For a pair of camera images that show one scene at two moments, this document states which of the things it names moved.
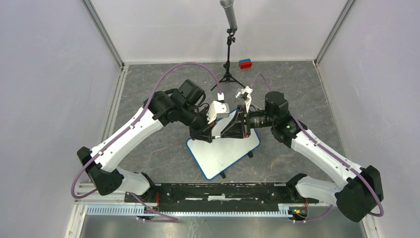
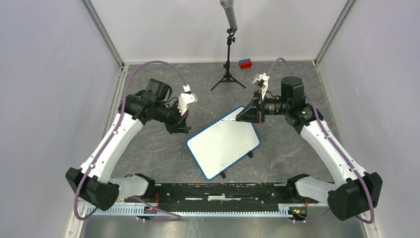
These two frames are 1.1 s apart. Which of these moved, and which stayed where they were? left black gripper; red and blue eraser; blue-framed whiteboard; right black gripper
Moved: left black gripper; right black gripper
Stayed: red and blue eraser; blue-framed whiteboard
